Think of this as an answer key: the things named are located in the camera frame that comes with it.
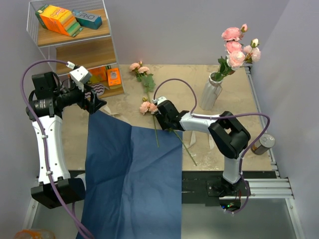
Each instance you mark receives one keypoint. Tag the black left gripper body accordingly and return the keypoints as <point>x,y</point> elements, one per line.
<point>73,95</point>

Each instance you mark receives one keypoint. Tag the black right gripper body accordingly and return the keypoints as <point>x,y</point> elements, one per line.
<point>163,121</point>

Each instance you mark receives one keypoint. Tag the peach rose stem short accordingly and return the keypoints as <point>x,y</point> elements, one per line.
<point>148,107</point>

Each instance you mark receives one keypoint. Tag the peach rose stem long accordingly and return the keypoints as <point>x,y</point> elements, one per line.
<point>144,76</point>

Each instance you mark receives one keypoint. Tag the blue wrapping paper sheet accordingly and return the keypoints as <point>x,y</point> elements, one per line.
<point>133,181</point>

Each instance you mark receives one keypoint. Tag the pink rose stem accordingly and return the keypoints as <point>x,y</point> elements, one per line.
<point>230,34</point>
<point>251,53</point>

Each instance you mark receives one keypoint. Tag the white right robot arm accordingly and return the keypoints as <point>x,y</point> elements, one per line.
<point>229,135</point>

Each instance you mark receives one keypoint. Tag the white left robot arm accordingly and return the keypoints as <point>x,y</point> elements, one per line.
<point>48,130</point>

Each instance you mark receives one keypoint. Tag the white ribbed ceramic vase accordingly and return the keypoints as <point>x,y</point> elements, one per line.
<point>211,92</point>

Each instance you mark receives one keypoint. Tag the purple wavy striped pad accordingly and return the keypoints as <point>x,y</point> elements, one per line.
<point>98,88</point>

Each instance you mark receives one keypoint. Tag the yellow orange sponge pack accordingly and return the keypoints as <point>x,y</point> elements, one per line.
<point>99,74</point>

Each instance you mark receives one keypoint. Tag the orange box on lower shelf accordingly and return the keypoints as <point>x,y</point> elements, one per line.
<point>114,78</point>

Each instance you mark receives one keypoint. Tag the teal toothpaste box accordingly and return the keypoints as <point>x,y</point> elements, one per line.
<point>88,20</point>

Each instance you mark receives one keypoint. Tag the metal tin can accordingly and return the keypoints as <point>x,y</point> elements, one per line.
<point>263,144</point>

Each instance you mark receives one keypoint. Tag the orange plastic bag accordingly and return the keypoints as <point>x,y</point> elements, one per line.
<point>34,234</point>

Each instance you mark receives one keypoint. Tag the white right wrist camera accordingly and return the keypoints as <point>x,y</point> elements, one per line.
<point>159,100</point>

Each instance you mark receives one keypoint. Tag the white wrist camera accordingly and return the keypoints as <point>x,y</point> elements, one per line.
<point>79,74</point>
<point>159,100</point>

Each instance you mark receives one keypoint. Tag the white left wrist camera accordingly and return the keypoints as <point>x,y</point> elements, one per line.
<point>79,74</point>

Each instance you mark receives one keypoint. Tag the white wire wooden shelf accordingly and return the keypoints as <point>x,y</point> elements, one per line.
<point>90,48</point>

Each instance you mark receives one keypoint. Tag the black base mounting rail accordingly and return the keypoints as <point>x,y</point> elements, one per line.
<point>198,187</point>

